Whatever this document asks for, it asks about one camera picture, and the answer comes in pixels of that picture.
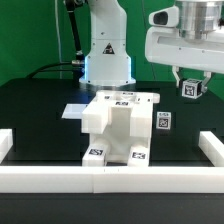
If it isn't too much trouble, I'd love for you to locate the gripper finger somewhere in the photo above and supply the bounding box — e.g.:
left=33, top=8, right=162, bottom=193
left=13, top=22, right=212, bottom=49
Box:
left=172, top=66, right=183, bottom=88
left=201, top=71, right=212, bottom=92

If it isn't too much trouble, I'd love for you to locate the white front fence bar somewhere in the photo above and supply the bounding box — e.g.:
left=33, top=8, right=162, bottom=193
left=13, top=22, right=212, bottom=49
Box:
left=0, top=166, right=224, bottom=193

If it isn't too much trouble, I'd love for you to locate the white tagged cube nut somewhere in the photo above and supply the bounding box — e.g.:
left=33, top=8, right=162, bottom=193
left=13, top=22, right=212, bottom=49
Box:
left=182, top=79, right=202, bottom=99
left=156, top=112, right=171, bottom=130

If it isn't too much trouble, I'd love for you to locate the black hose behind robot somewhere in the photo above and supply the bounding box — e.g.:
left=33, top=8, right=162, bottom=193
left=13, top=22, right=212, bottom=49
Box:
left=63, top=0, right=84, bottom=62

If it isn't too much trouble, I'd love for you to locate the black cable at base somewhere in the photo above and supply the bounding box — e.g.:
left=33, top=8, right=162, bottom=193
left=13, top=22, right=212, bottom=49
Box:
left=25, top=59, right=86, bottom=80

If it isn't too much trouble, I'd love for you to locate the white right fence bar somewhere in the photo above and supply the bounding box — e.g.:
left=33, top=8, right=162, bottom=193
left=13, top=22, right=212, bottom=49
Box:
left=198, top=131, right=224, bottom=167

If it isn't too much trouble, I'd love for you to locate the white chair back frame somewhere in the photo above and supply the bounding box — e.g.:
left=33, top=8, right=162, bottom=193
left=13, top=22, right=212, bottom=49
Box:
left=81, top=91, right=160, bottom=138

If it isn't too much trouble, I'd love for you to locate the white sheet with tags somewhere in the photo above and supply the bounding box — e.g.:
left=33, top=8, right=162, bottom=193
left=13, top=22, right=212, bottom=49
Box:
left=62, top=104, right=87, bottom=119

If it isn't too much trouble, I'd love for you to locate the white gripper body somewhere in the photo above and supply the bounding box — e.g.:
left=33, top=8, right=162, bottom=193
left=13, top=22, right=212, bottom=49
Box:
left=145, top=27, right=224, bottom=74

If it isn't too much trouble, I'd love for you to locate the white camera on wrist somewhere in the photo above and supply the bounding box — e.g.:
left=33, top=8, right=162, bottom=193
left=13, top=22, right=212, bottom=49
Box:
left=149, top=6, right=179, bottom=28

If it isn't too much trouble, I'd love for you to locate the white chair seat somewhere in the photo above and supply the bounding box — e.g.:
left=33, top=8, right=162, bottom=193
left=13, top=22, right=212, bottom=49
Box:
left=90, top=100, right=153, bottom=167

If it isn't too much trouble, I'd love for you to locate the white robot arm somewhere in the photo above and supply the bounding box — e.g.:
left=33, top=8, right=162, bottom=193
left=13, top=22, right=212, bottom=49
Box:
left=80, top=0, right=224, bottom=88

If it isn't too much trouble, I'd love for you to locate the white left fence bar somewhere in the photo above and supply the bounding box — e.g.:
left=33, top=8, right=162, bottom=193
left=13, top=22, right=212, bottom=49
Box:
left=0, top=129, right=13, bottom=163

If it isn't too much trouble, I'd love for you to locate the white fence bar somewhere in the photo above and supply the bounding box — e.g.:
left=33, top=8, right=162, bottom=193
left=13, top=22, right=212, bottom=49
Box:
left=0, top=129, right=13, bottom=163
left=198, top=131, right=224, bottom=167
left=0, top=166, right=224, bottom=193

